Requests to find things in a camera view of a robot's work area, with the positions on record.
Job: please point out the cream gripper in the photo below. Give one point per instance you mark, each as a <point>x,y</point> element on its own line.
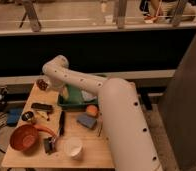
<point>65,93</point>

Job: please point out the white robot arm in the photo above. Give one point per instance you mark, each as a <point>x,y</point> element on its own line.
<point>129,138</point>

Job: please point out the crumpled white paper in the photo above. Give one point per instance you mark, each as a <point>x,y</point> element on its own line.
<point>88,96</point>

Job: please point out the white paper cup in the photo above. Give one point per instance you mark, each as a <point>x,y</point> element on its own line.
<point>74,147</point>

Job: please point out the green plastic tray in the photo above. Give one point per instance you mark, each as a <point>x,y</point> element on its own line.
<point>75,99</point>

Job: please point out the black knife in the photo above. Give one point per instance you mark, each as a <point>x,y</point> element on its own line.
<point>61,123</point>

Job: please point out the orange peach fruit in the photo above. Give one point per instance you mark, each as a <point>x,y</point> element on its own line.
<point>92,110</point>

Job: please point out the blue sponge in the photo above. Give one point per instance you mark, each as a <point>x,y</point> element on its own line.
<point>86,120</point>

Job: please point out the black binder clip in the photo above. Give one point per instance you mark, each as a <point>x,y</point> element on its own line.
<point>49,145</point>

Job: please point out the blue box on floor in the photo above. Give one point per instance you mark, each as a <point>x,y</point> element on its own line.
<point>13,116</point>

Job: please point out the orange bowl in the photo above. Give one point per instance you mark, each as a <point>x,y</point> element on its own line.
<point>24,137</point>

